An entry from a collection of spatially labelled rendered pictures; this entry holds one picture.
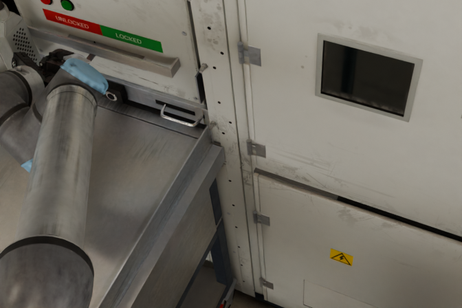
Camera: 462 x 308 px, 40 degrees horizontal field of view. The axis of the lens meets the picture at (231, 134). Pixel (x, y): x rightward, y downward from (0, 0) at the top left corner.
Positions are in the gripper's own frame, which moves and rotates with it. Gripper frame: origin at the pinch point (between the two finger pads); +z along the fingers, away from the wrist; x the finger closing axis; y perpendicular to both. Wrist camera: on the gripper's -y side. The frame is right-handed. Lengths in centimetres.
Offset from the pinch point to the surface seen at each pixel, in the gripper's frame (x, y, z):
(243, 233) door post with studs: -50, 38, 30
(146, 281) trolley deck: -33, 36, -23
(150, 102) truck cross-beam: -9.7, 14.3, 10.3
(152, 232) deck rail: -26.1, 32.5, -16.5
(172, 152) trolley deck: -17.5, 25.1, 4.1
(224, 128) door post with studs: -7.9, 36.6, 5.7
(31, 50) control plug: -1.1, -13.8, -0.3
